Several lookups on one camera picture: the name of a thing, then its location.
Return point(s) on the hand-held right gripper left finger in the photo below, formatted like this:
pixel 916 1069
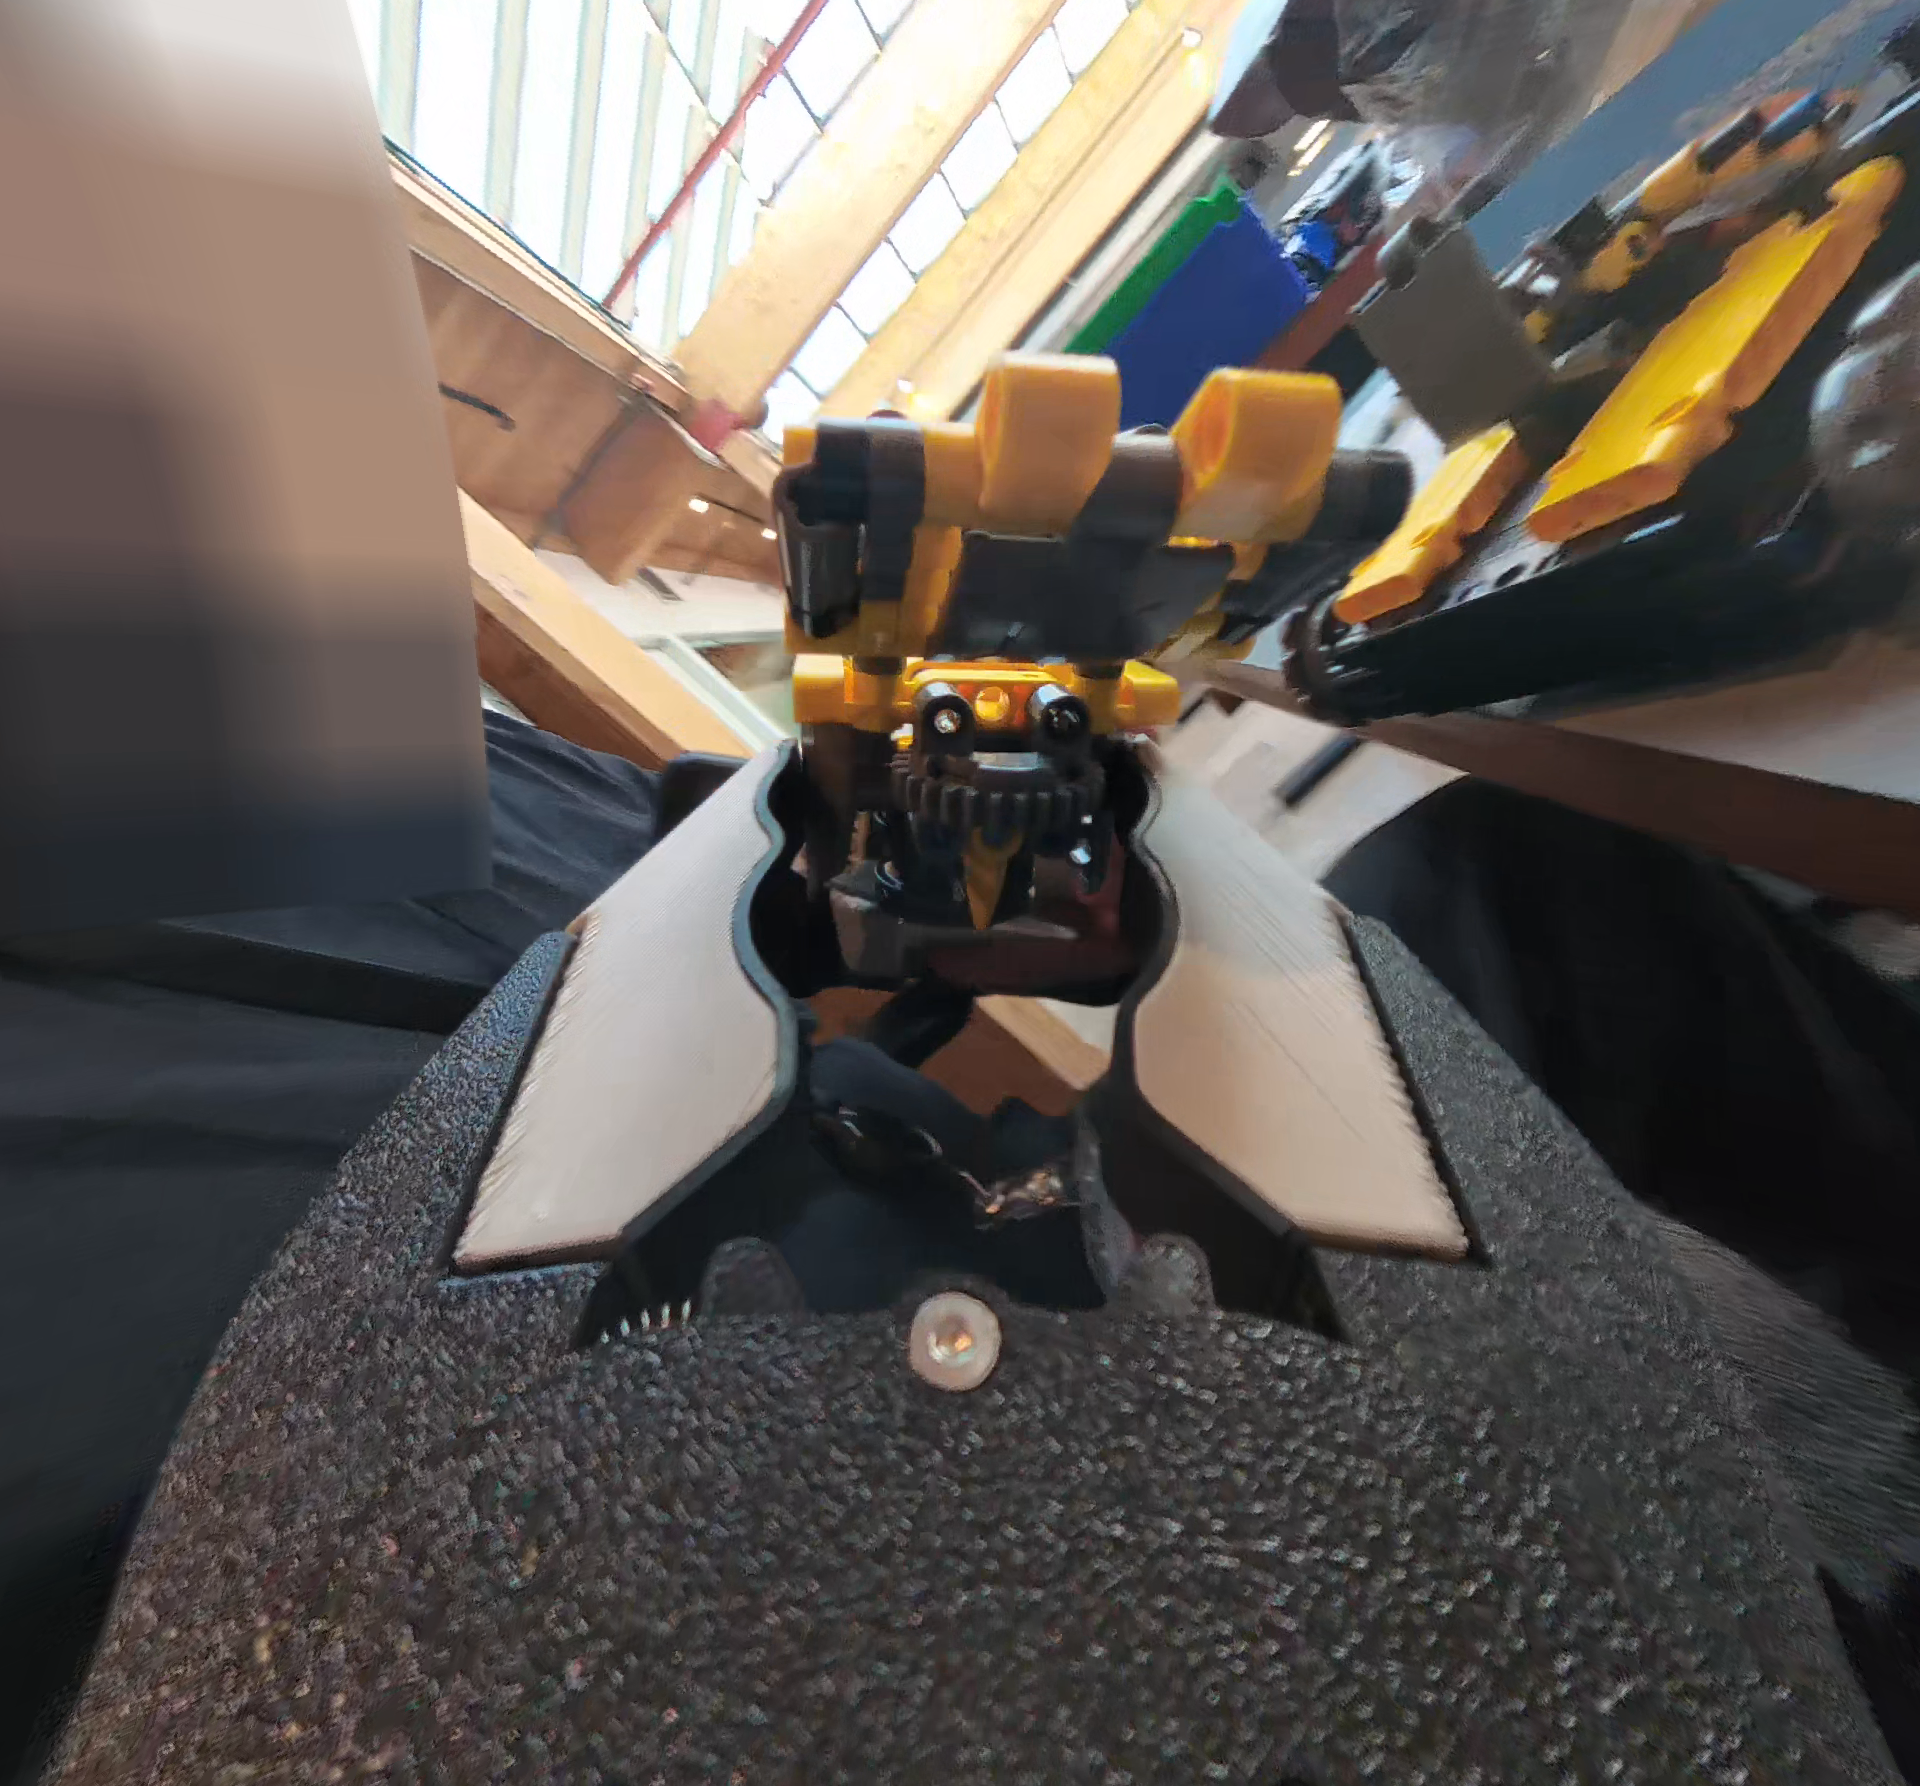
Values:
pixel 629 1067

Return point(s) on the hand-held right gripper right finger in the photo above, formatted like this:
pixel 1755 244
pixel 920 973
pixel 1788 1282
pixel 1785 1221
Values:
pixel 1291 1067

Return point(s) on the yellow grey toy brick assembly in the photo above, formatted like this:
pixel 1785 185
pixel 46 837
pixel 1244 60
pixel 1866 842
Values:
pixel 1052 494

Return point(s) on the yellow black toy brick vehicle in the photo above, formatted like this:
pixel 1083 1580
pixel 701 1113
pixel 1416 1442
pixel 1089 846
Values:
pixel 1696 391

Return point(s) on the person's legs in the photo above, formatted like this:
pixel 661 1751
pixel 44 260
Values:
pixel 1649 1067

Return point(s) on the person's torso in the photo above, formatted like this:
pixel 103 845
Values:
pixel 226 1067

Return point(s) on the blue plastic bin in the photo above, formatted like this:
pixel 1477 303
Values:
pixel 1214 315

